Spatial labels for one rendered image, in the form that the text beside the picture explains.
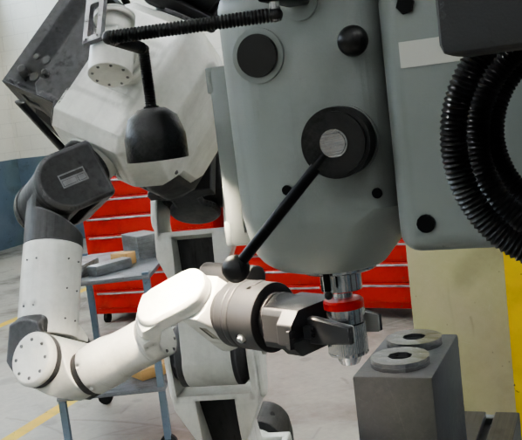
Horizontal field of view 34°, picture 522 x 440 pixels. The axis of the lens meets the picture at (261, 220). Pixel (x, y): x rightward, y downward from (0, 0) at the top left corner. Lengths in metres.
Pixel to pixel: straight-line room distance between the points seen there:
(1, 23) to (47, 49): 11.17
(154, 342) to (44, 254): 0.25
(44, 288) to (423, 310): 1.71
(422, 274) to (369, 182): 1.92
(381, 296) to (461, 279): 3.04
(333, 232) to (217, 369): 0.88
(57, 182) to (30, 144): 11.13
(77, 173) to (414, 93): 0.67
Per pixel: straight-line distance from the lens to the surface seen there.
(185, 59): 1.40
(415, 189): 0.83
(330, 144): 0.83
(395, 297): 5.73
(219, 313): 1.08
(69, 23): 1.51
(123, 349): 1.19
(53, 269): 1.30
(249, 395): 1.76
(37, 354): 1.24
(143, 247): 4.25
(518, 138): 0.81
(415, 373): 1.29
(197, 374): 1.74
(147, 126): 0.97
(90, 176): 1.35
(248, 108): 0.90
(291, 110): 0.88
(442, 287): 2.77
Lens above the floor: 1.50
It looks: 7 degrees down
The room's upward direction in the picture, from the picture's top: 7 degrees counter-clockwise
